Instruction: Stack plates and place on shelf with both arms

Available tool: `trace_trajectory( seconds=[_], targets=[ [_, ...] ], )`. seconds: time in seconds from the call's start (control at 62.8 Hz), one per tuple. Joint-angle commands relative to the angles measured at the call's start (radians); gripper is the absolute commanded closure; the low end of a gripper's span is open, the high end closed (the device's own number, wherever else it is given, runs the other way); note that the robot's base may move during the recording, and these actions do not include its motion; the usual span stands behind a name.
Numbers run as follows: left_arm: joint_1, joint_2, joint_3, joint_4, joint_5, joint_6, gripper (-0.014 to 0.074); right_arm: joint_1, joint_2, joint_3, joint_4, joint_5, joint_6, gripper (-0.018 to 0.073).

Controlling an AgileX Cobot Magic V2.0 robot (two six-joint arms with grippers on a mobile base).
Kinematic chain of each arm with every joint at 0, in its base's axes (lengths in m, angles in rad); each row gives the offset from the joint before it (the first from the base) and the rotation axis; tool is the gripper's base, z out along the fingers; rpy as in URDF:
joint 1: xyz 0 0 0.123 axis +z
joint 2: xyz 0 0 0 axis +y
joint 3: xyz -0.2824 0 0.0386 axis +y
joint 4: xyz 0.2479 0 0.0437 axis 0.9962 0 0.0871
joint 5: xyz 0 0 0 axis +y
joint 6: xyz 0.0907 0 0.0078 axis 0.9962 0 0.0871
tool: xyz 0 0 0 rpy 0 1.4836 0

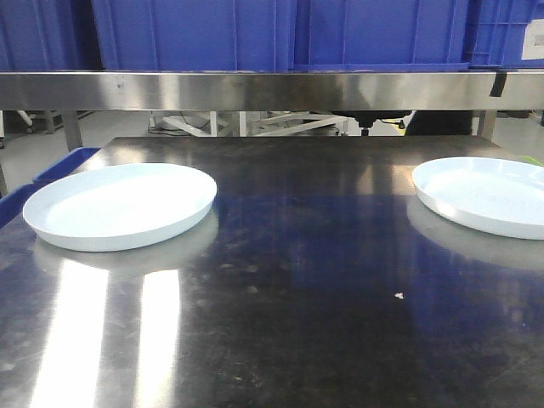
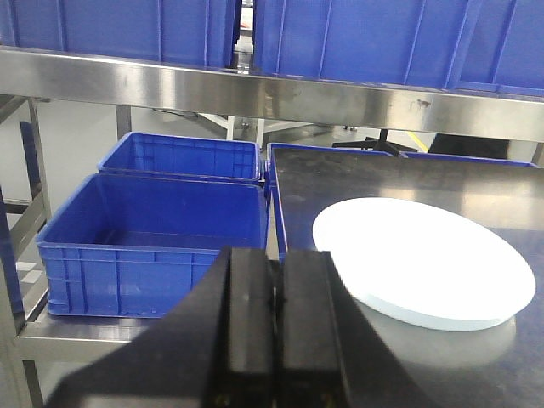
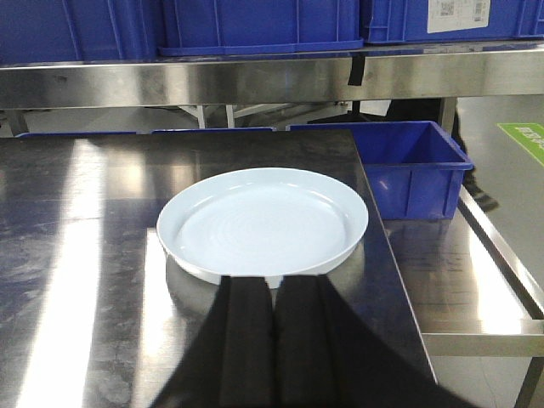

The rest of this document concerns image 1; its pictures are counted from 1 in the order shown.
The light blue plate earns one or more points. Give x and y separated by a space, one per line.
120 207
495 196

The steel shelf leg left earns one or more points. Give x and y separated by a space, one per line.
73 137

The steel shelf leg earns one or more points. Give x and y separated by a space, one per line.
484 122
73 137

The steel shelf leg right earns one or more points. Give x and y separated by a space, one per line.
484 122

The black chair base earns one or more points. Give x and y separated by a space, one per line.
367 118

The blue plastic crate right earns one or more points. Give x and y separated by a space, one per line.
412 35

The blue plastic crate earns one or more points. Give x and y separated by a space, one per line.
196 35
412 35
48 36

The blue plastic crate middle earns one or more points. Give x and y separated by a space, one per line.
196 35

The black tape strip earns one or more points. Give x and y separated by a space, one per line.
498 84

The green object at table edge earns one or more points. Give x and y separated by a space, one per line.
531 160

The blue bin beside table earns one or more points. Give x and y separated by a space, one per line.
12 203

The blue plastic crate left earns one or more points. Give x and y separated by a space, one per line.
48 36

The white label on crate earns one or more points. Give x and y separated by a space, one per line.
533 44

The white metal frame background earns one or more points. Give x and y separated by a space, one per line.
212 124

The stainless steel shelf rail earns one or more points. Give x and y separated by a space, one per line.
234 91

